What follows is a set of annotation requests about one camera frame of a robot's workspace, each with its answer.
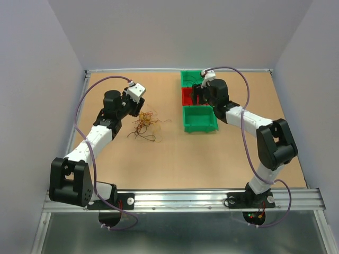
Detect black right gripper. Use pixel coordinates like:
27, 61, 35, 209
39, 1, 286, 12
189, 82, 217, 107

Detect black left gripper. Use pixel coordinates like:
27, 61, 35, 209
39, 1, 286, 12
117, 87, 145, 119

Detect wire bundle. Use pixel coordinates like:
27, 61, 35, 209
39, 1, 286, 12
127, 104, 172, 143

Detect dark wire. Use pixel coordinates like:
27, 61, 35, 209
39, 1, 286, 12
184, 73, 201, 85

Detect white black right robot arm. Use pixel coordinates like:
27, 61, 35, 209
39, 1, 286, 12
190, 79, 298, 208

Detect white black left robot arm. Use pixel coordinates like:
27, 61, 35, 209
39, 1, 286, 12
49, 84, 146, 208

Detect red plastic bin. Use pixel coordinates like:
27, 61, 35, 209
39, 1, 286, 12
181, 87, 208, 106

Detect far green plastic bin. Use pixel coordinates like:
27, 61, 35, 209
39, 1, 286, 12
181, 69, 203, 87

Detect green plastic bin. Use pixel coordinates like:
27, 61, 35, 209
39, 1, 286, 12
181, 69, 203, 87
183, 105, 219, 133

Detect near green plastic bin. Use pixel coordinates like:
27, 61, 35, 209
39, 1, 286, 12
183, 105, 219, 133

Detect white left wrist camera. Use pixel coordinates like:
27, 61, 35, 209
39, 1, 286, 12
126, 83, 146, 104

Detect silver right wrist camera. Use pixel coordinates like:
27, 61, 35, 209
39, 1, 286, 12
200, 69, 216, 88

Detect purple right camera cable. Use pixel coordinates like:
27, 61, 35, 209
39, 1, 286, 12
211, 66, 292, 229

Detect purple camera cable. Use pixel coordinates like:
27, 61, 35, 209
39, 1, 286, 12
74, 76, 139, 230
211, 66, 292, 229

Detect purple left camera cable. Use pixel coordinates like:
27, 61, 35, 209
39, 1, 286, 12
74, 76, 139, 230

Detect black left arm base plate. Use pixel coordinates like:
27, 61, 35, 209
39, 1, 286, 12
87, 192, 135, 211

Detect aluminium mounting rail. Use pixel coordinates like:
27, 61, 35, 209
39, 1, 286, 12
43, 188, 326, 213

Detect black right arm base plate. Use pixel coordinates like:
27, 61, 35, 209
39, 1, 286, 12
224, 192, 275, 209

